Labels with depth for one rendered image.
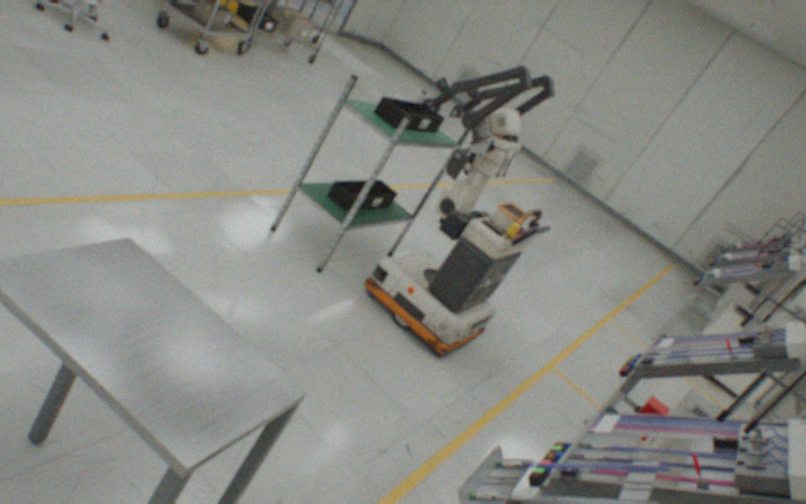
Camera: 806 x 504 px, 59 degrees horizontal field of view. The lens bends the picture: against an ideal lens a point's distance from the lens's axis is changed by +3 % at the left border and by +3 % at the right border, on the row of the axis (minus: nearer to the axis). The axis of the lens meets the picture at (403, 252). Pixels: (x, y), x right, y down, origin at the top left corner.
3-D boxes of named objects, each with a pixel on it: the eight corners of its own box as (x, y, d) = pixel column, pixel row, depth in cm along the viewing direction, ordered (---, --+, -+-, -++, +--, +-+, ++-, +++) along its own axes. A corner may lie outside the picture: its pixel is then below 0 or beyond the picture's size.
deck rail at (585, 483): (551, 495, 229) (549, 476, 229) (553, 493, 231) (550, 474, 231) (812, 526, 194) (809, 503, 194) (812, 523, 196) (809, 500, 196)
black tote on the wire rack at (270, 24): (251, 27, 751) (256, 15, 745) (232, 13, 760) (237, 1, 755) (275, 34, 785) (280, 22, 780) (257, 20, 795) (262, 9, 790)
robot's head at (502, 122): (522, 135, 410) (520, 109, 409) (510, 133, 391) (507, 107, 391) (499, 139, 417) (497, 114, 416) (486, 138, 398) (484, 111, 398)
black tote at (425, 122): (394, 128, 406) (403, 112, 402) (373, 112, 412) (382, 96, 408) (436, 133, 456) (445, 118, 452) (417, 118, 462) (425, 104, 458)
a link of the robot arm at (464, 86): (523, 75, 368) (530, 77, 378) (522, 63, 368) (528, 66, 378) (449, 93, 389) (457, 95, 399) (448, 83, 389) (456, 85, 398)
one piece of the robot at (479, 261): (481, 314, 453) (555, 211, 423) (446, 331, 406) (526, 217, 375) (443, 282, 464) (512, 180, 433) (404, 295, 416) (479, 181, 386)
